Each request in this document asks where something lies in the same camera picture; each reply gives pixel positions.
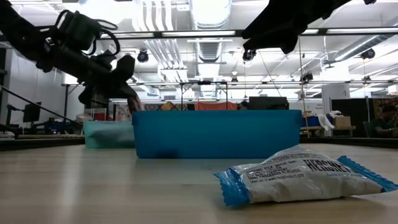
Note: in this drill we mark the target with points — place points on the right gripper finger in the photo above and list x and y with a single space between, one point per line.
255 26
258 42

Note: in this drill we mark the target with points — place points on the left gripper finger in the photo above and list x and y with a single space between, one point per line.
124 67
99 93

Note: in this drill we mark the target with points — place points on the brown PayDay candy bar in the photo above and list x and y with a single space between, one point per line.
135 105

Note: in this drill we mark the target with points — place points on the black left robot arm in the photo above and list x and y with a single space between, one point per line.
18 31

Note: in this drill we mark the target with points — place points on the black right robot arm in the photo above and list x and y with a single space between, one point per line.
370 1

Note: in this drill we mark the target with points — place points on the white blue Hershey's candy bar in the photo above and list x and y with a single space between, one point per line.
295 180

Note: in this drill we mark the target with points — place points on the black ceiling spotlight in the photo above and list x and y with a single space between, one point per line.
368 53
143 56
248 55
308 77

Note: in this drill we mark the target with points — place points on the green plastic bin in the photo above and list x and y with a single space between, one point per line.
109 133

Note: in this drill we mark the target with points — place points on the black beam with light strips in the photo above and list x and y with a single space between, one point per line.
157 35

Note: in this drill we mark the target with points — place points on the patterned colourful cloth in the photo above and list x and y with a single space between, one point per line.
166 106

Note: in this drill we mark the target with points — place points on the black screen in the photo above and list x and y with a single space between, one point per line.
269 103

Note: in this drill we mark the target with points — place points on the small black monitor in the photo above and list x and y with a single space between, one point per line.
31 112

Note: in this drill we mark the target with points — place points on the person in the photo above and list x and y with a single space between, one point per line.
385 124
244 105

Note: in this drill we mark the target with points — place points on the orange cloth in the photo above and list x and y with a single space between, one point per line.
216 106

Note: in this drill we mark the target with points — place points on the white pillar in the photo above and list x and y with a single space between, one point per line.
335 96

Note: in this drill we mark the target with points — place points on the blue table cover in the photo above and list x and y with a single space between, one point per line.
311 121

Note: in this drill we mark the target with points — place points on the blue plastic bin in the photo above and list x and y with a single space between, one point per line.
217 133

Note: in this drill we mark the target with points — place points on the white cloth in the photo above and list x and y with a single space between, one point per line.
325 122

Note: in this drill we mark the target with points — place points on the black partition panel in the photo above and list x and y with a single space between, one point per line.
357 109

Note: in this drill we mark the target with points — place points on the cardboard box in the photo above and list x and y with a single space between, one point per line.
342 122

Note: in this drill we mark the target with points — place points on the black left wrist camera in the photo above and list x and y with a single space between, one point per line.
79 31

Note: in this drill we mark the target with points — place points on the silver ceiling duct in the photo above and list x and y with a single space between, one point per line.
210 12

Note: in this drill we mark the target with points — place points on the patterned wall tapestry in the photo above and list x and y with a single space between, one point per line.
381 102

